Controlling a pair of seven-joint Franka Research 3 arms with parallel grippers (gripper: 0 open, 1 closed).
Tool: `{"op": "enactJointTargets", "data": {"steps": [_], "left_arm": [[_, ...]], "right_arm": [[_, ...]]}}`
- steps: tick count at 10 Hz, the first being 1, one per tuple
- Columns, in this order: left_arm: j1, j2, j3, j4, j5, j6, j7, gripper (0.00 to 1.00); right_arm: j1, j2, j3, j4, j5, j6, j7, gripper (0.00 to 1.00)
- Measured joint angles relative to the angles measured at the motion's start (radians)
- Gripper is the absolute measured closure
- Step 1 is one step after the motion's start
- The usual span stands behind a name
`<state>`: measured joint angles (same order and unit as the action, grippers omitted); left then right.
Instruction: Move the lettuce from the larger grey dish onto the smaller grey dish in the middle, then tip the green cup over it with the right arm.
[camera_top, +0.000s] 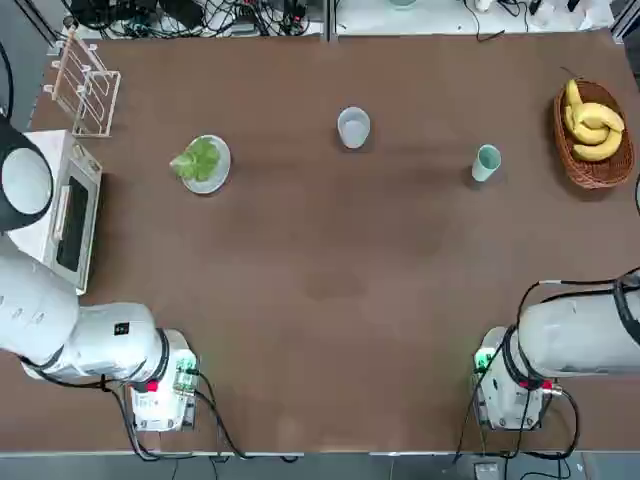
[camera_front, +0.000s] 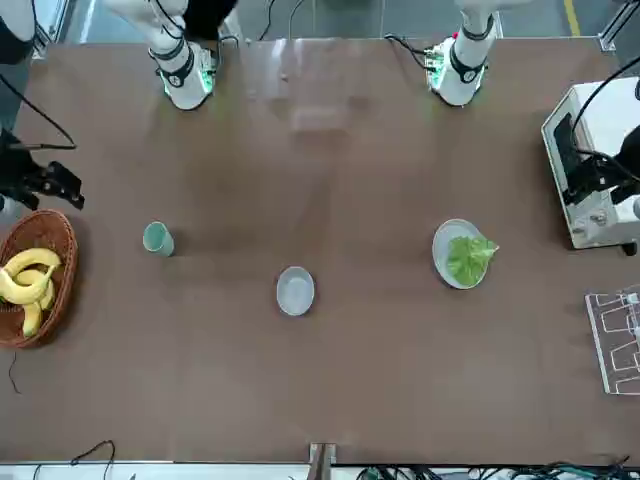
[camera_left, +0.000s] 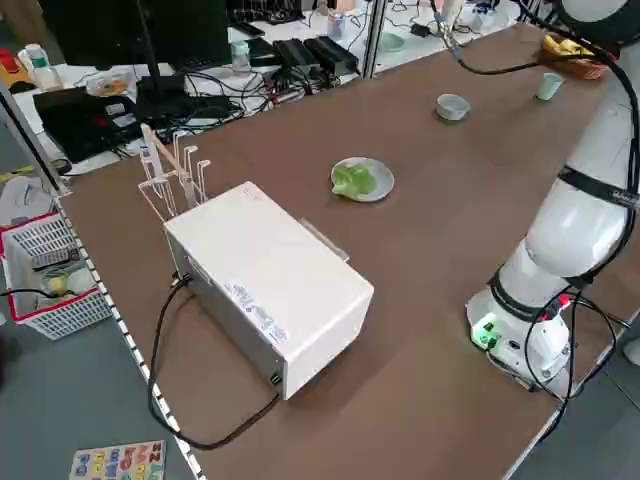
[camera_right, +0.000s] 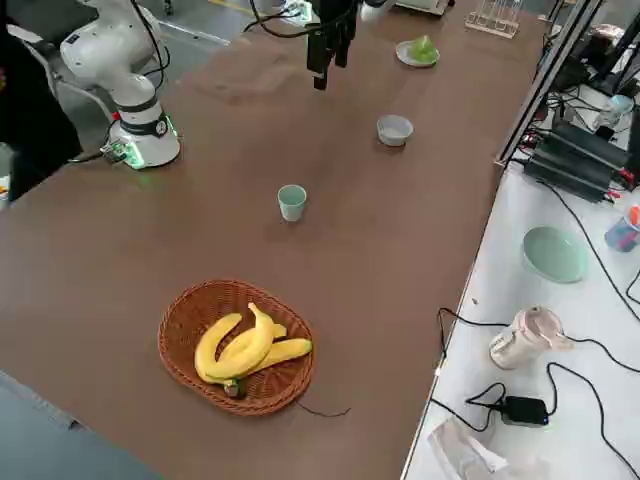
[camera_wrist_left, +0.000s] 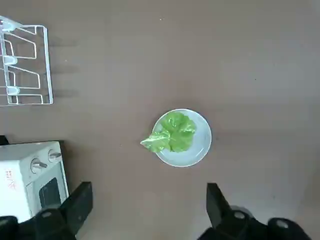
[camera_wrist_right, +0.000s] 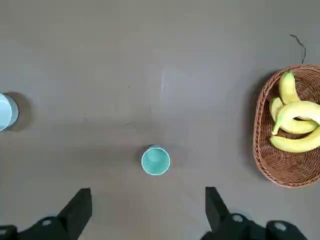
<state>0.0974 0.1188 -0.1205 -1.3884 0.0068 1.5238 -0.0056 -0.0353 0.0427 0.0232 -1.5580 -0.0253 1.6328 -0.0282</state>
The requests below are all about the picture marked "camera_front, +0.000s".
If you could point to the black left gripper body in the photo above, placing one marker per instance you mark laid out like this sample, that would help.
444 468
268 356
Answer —
625 172

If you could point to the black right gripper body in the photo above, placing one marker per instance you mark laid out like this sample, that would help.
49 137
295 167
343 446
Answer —
17 170

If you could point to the green cup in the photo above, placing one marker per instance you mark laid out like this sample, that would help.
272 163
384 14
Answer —
157 239

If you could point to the green lettuce leaf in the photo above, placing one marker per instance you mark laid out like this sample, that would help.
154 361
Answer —
467 260

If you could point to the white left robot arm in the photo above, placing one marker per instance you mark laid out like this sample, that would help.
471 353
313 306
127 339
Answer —
462 75

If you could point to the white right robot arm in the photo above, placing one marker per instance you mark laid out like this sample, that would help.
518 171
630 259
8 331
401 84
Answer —
187 85

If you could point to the larger grey dish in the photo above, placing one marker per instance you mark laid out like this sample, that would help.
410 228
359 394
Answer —
442 250

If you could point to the smaller grey dish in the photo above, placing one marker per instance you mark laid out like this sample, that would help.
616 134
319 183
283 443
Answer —
295 291

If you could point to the white toaster oven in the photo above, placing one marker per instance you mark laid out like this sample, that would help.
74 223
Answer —
595 225

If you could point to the brown wicker basket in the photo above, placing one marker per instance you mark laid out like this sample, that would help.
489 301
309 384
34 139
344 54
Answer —
60 240

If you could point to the yellow banana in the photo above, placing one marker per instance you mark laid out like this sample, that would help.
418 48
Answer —
35 255
31 320
30 276
20 295

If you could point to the thin black thread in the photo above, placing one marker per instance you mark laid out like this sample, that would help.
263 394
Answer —
12 375

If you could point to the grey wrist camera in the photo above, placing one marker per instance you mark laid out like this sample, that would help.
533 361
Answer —
6 210
636 209

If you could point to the aluminium frame post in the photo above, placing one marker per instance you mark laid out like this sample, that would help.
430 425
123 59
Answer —
47 25
617 25

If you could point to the grey metal bracket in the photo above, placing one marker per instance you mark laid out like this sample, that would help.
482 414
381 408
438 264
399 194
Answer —
322 460

